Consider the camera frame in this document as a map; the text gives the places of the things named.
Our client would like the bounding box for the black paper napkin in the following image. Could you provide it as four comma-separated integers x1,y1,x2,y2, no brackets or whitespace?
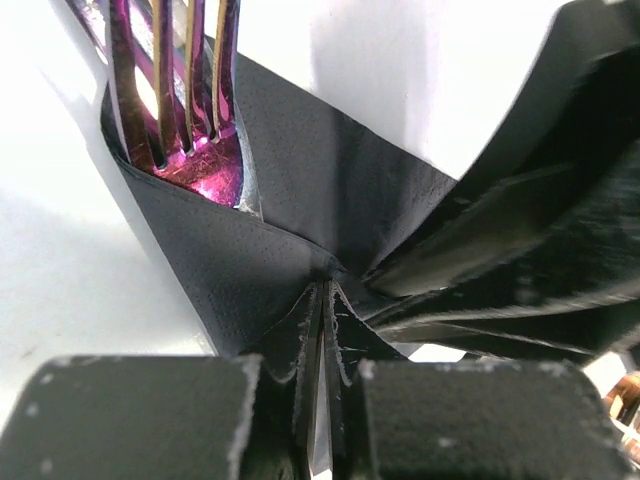
99,34,461,359

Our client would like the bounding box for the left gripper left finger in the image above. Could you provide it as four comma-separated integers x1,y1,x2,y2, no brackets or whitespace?
0,282,321,480

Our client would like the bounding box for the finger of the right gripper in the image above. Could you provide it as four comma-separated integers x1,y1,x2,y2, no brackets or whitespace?
367,1,639,363

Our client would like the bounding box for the silver table knife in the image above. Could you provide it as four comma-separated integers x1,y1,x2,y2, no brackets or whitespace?
64,0,264,221

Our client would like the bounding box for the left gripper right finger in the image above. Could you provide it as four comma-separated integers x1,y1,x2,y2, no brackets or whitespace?
322,279,631,480

